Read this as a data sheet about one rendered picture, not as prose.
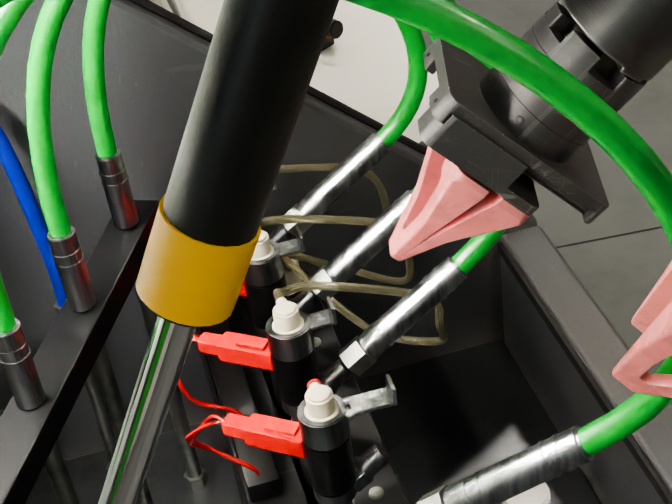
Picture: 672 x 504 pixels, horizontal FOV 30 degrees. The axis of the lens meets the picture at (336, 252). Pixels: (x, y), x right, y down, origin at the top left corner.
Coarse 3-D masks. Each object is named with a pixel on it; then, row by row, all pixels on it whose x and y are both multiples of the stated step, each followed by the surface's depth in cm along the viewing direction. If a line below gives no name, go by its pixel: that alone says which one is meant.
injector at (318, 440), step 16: (304, 400) 71; (336, 400) 71; (304, 416) 70; (336, 416) 70; (304, 432) 70; (320, 432) 70; (336, 432) 70; (304, 448) 72; (320, 448) 71; (336, 448) 71; (384, 448) 74; (320, 464) 71; (336, 464) 71; (352, 464) 73; (368, 464) 74; (384, 464) 74; (320, 480) 72; (336, 480) 72; (352, 480) 73; (368, 480) 74; (320, 496) 74; (336, 496) 73; (352, 496) 74
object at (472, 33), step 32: (0, 0) 47; (352, 0) 46; (384, 0) 45; (416, 0) 45; (448, 0) 46; (448, 32) 46; (480, 32) 46; (512, 64) 46; (544, 64) 46; (544, 96) 47; (576, 96) 47; (608, 128) 47; (640, 160) 48; (640, 192) 50; (608, 416) 58; (640, 416) 56
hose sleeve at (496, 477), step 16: (560, 432) 59; (576, 432) 58; (528, 448) 60; (544, 448) 59; (560, 448) 58; (576, 448) 58; (496, 464) 61; (512, 464) 60; (528, 464) 59; (544, 464) 59; (560, 464) 59; (576, 464) 58; (464, 480) 62; (480, 480) 61; (496, 480) 60; (512, 480) 60; (528, 480) 60; (544, 480) 59; (448, 496) 62; (464, 496) 61; (480, 496) 61; (496, 496) 60; (512, 496) 61
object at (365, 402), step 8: (368, 392) 72; (376, 392) 72; (384, 392) 72; (344, 400) 71; (352, 400) 71; (360, 400) 71; (368, 400) 71; (376, 400) 71; (384, 400) 71; (352, 408) 71; (360, 408) 71; (368, 408) 71; (376, 408) 71; (352, 416) 70
